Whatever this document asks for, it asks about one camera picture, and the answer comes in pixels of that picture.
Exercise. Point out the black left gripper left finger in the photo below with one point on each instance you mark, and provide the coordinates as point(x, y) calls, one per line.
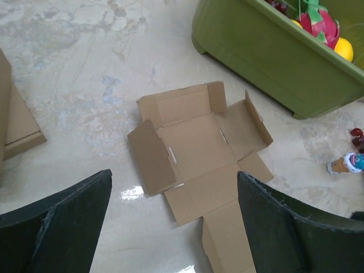
point(58, 233)

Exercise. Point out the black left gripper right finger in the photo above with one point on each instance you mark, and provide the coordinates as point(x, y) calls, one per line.
point(288, 235)

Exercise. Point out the brown cardboard box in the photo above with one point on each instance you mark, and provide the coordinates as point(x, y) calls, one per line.
point(190, 147)

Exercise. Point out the ice cream cone toy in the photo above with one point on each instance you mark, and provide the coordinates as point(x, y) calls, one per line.
point(349, 163)

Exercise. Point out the dark red grape bunch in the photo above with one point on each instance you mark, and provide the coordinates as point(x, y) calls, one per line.
point(358, 139)

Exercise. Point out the green plastic bin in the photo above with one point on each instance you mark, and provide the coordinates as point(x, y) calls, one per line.
point(267, 49)

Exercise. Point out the orange yellow fruit toy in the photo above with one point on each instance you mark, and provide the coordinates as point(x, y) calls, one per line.
point(345, 49)

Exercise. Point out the yellow mango toy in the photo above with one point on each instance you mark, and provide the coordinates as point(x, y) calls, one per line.
point(296, 23)

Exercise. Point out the red dragon fruit toy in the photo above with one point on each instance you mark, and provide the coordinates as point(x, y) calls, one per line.
point(315, 19)

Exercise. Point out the dark grapes in bin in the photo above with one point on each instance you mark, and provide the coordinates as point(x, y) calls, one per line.
point(280, 6)

